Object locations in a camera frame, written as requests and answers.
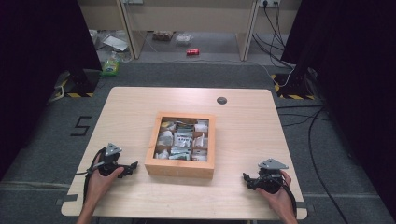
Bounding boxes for wooden box with glass lid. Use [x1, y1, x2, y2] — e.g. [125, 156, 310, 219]
[144, 111, 217, 180]

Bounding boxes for black cable bundle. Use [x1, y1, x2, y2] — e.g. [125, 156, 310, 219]
[251, 3, 295, 70]

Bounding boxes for brown cardboard tray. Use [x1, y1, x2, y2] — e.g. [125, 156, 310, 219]
[151, 30, 175, 42]

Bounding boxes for person's right hand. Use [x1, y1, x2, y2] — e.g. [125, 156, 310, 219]
[256, 170, 297, 216]

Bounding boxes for white wall socket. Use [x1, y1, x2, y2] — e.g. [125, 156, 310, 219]
[258, 0, 281, 8]

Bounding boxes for clear plastic container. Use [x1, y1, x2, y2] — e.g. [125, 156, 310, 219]
[175, 32, 194, 47]

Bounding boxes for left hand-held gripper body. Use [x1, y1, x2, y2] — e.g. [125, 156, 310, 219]
[96, 143, 126, 177]

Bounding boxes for white cable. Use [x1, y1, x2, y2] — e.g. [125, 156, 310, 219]
[248, 60, 296, 89]

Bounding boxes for person's left hand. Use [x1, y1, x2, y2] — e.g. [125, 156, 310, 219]
[83, 154, 125, 208]

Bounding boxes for black curtain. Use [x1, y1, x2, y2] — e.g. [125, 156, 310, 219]
[0, 0, 103, 181]
[280, 0, 396, 216]

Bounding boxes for stand base with hazard tape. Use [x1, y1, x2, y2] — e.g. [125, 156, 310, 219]
[270, 68, 316, 101]
[48, 68, 101, 104]

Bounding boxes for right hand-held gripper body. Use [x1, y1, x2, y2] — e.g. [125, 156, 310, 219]
[256, 158, 290, 195]

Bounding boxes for assortment of tea bag packets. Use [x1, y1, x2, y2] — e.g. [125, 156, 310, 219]
[153, 117, 210, 162]

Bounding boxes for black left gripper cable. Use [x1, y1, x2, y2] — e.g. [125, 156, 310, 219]
[75, 147, 107, 205]

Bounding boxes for green packet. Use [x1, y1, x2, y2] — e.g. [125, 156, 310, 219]
[100, 57, 121, 77]

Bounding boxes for black floor cables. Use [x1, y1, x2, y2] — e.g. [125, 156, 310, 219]
[276, 105, 350, 224]

